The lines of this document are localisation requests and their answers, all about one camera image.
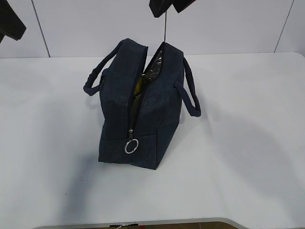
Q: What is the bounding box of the navy blue lunch bag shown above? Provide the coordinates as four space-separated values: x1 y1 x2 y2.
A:
83 38 201 170

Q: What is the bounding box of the silver zipper pull ring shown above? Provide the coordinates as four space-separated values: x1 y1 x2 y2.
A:
124 128 139 155

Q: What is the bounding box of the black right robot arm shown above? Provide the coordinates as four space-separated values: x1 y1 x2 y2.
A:
149 0 195 18

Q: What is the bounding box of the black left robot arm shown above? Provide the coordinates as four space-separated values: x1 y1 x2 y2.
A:
0 0 26 41

